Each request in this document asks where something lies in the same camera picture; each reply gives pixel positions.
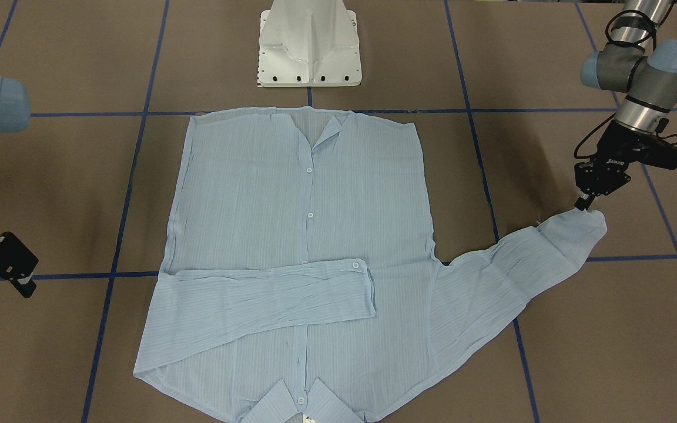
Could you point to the light blue button-up shirt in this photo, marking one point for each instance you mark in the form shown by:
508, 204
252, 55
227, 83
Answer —
300, 276

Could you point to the white camera stand base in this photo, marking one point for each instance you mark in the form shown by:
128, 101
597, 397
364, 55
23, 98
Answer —
309, 44

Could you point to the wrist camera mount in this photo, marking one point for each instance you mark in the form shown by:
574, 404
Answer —
656, 153

